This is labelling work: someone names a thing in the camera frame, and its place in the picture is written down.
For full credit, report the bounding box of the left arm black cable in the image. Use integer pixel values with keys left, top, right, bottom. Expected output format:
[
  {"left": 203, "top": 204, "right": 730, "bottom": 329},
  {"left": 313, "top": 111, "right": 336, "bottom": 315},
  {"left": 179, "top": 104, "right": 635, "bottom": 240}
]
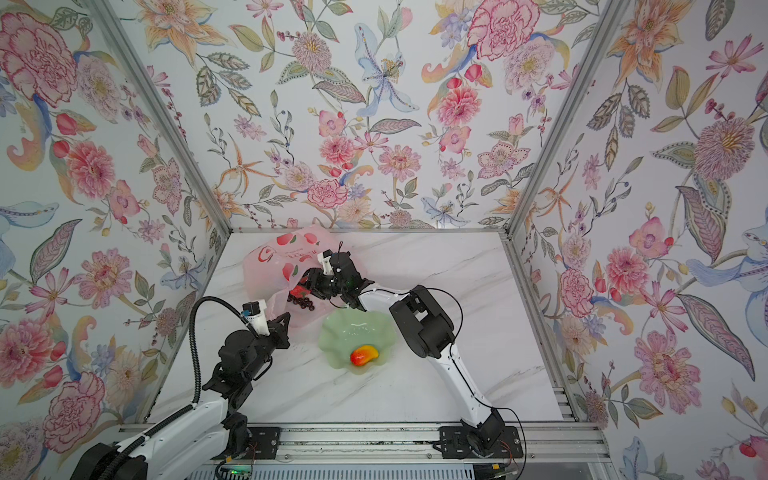
[{"left": 98, "top": 296, "right": 247, "bottom": 480}]

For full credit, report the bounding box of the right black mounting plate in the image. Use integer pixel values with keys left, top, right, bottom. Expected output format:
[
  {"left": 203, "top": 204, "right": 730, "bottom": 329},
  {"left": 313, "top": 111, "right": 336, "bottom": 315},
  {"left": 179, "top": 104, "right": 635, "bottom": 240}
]
[{"left": 436, "top": 425, "right": 524, "bottom": 460}]

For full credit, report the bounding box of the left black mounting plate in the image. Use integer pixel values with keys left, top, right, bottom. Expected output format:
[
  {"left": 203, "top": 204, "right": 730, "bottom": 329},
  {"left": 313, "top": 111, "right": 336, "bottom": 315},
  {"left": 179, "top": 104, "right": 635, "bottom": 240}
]
[{"left": 233, "top": 426, "right": 282, "bottom": 461}]

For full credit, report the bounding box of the orange red mango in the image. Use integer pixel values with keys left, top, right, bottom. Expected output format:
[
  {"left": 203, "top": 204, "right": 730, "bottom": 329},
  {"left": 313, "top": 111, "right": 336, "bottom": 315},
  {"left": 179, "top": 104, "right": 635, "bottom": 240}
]
[{"left": 349, "top": 345, "right": 380, "bottom": 367}]

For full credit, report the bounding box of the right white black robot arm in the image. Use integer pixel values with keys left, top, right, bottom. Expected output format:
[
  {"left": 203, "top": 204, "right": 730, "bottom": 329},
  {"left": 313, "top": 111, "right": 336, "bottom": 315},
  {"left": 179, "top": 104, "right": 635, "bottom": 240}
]
[{"left": 299, "top": 250, "right": 506, "bottom": 458}]

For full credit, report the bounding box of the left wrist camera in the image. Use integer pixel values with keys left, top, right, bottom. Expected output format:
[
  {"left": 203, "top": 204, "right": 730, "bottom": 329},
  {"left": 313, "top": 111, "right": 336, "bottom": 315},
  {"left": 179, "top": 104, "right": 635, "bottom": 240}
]
[{"left": 241, "top": 299, "right": 270, "bottom": 336}]

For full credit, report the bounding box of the dark purple grape bunch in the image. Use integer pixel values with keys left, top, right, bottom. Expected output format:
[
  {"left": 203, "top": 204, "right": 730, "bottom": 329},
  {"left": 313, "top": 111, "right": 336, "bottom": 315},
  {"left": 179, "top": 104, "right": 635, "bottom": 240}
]
[{"left": 293, "top": 296, "right": 315, "bottom": 311}]

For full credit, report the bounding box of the black mounting plate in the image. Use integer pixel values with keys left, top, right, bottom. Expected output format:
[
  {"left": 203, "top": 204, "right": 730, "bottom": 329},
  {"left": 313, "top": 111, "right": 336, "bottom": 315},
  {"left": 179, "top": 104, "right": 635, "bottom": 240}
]
[
  {"left": 436, "top": 425, "right": 524, "bottom": 460},
  {"left": 233, "top": 426, "right": 282, "bottom": 461}
]

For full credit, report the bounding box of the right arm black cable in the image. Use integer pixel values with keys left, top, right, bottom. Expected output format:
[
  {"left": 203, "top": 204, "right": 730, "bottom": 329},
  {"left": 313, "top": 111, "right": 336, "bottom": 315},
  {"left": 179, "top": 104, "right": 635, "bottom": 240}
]
[{"left": 335, "top": 241, "right": 529, "bottom": 480}]

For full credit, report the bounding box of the small red strawberry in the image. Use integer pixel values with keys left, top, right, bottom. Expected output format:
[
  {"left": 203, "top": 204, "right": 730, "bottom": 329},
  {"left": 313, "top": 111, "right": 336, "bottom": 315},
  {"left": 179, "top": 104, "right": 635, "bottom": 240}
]
[{"left": 290, "top": 285, "right": 308, "bottom": 298}]

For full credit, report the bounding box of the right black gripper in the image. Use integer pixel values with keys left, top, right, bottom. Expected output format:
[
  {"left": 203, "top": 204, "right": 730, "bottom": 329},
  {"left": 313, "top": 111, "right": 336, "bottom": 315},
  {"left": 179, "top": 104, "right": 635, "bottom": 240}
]
[{"left": 295, "top": 268, "right": 350, "bottom": 299}]

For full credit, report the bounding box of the pink plastic bag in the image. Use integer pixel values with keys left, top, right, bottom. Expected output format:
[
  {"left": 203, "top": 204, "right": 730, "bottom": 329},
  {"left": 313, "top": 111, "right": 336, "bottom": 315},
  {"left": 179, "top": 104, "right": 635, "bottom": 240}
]
[{"left": 242, "top": 226, "right": 338, "bottom": 328}]

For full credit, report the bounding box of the light green plate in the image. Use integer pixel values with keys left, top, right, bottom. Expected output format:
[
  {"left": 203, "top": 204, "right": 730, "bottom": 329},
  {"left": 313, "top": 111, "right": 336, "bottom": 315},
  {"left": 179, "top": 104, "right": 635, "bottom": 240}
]
[{"left": 318, "top": 309, "right": 398, "bottom": 375}]

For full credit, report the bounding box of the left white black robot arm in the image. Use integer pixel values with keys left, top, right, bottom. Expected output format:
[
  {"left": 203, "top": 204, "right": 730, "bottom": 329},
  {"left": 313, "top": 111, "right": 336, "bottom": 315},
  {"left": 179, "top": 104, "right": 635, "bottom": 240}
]
[{"left": 71, "top": 313, "right": 291, "bottom": 479}]

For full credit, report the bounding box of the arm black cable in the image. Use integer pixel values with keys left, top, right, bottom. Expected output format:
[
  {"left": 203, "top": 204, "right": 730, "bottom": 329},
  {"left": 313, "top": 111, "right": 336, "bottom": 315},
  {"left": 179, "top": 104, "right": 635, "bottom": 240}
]
[
  {"left": 98, "top": 296, "right": 247, "bottom": 480},
  {"left": 335, "top": 241, "right": 529, "bottom": 480}
]

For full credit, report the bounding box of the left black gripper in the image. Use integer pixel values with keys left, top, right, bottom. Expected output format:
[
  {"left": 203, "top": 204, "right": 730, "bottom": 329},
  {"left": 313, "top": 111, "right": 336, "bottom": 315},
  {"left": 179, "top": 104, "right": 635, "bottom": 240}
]
[{"left": 242, "top": 313, "right": 293, "bottom": 384}]

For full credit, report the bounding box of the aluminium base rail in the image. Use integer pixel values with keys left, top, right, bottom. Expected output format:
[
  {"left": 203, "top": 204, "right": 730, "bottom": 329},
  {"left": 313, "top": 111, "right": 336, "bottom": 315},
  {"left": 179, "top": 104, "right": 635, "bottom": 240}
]
[{"left": 249, "top": 422, "right": 610, "bottom": 466}]

